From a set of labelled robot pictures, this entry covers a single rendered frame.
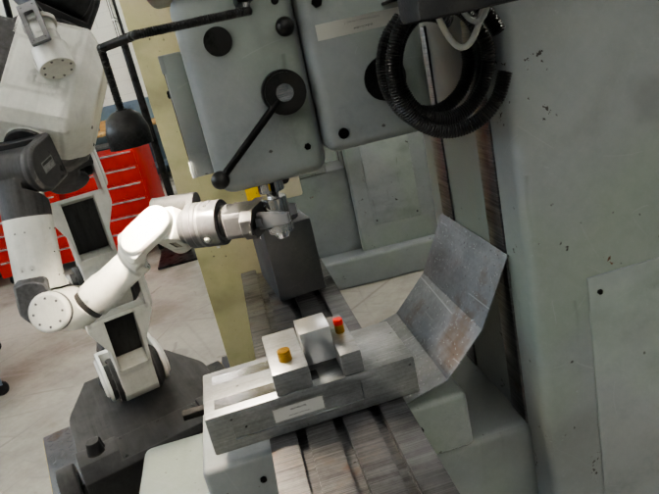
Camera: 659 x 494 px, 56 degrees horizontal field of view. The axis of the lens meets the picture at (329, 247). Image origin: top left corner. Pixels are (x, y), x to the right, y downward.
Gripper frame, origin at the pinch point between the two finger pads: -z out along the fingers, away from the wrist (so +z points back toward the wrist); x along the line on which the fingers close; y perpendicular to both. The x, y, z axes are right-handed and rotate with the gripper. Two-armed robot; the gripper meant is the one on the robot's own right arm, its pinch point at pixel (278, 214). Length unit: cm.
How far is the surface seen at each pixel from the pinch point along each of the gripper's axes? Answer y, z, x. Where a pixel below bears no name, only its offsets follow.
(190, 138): -17.3, 10.1, -6.2
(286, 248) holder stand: 16.7, 9.6, 27.7
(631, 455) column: 56, -59, -1
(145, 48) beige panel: -38, 93, 148
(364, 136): -12.6, -19.5, -4.7
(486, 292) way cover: 20.1, -35.9, 0.2
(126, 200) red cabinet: 75, 267, 373
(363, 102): -18.1, -20.3, -4.4
